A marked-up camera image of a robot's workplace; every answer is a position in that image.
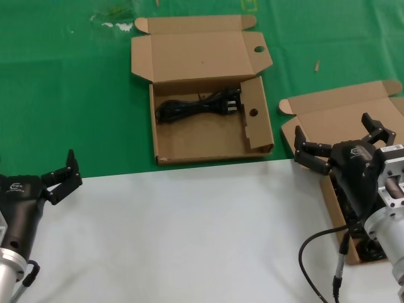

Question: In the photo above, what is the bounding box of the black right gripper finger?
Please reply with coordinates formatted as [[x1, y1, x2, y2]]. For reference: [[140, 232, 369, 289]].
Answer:
[[361, 112, 397, 148], [294, 125, 332, 175]]

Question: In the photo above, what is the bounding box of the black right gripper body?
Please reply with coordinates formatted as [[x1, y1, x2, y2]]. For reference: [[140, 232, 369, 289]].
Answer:
[[328, 138, 384, 218]]

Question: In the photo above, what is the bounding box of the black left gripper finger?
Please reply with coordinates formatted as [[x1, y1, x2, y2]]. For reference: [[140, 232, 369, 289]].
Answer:
[[40, 148, 83, 206]]

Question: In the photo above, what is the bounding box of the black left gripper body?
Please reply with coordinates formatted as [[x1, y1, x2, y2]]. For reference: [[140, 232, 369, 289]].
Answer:
[[0, 173, 49, 258]]

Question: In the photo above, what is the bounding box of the black power cable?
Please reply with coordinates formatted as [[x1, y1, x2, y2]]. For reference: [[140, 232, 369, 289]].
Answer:
[[155, 88, 244, 126]]

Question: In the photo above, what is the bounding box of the open cardboard box with holes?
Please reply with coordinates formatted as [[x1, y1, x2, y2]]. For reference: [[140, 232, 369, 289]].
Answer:
[[130, 14, 275, 167]]

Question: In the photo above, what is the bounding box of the green table mat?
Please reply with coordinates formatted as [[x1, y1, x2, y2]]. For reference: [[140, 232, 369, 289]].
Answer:
[[0, 0, 404, 184]]

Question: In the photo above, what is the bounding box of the open cardboard box holding cables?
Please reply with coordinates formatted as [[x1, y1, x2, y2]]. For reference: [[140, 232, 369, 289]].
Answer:
[[278, 80, 404, 266]]

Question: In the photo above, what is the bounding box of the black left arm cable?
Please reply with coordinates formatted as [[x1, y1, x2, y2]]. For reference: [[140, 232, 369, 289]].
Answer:
[[9, 259, 41, 303]]

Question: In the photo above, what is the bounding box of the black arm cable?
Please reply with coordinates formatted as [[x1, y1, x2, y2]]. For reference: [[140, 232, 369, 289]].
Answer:
[[9, 259, 41, 303], [298, 222, 369, 303]]

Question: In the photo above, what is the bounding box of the pile of black cables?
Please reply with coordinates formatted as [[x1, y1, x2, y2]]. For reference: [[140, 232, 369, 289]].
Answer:
[[334, 175, 389, 261]]

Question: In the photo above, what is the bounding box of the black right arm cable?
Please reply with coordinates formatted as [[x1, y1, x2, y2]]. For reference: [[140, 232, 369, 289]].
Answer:
[[298, 222, 369, 303]]

